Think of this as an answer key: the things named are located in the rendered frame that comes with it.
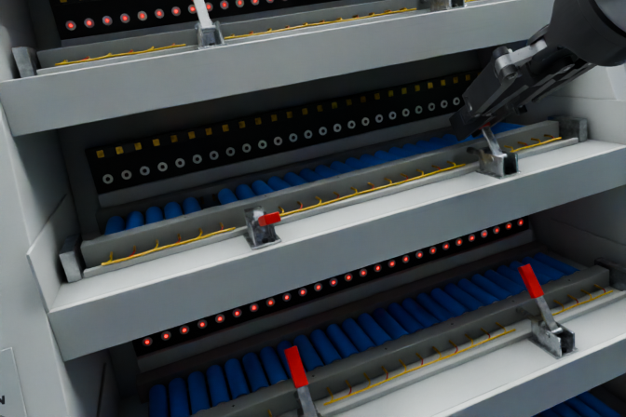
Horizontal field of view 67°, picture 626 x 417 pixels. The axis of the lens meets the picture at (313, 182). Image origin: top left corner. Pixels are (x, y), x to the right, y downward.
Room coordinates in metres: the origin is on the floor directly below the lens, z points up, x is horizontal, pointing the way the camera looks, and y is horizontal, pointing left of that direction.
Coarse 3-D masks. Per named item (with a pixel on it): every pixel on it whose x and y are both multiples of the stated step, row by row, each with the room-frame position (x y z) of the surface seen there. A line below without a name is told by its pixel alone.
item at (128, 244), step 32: (544, 128) 0.59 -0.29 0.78; (416, 160) 0.53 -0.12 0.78; (448, 160) 0.55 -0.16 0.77; (288, 192) 0.49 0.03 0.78; (320, 192) 0.50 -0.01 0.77; (352, 192) 0.51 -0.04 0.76; (160, 224) 0.45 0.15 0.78; (192, 224) 0.46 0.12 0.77; (224, 224) 0.47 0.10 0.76; (96, 256) 0.43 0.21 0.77; (128, 256) 0.44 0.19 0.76
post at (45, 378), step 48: (0, 0) 0.44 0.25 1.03; (0, 144) 0.37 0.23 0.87; (48, 144) 0.50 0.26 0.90; (0, 192) 0.36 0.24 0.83; (48, 192) 0.46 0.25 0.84; (0, 240) 0.36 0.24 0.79; (0, 288) 0.36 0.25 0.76; (0, 336) 0.36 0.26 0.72; (48, 336) 0.37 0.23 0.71; (48, 384) 0.37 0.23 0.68; (96, 384) 0.47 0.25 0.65
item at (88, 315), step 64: (384, 128) 0.64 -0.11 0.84; (576, 128) 0.57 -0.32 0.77; (128, 192) 0.54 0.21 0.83; (448, 192) 0.48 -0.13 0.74; (512, 192) 0.50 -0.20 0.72; (576, 192) 0.53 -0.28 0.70; (64, 256) 0.41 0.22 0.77; (192, 256) 0.43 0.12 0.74; (256, 256) 0.42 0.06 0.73; (320, 256) 0.44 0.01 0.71; (384, 256) 0.46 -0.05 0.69; (64, 320) 0.37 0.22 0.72; (128, 320) 0.39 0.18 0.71; (192, 320) 0.41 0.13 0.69
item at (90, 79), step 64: (64, 0) 0.52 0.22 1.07; (128, 0) 0.55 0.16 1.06; (192, 0) 0.44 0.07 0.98; (256, 0) 0.60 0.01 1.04; (320, 0) 0.63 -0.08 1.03; (384, 0) 0.54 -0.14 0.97; (448, 0) 0.49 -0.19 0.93; (512, 0) 0.51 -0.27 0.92; (0, 64) 0.38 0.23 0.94; (64, 64) 0.43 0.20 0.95; (128, 64) 0.40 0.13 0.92; (192, 64) 0.42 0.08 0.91; (256, 64) 0.44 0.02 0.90; (320, 64) 0.46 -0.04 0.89; (384, 64) 0.48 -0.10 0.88
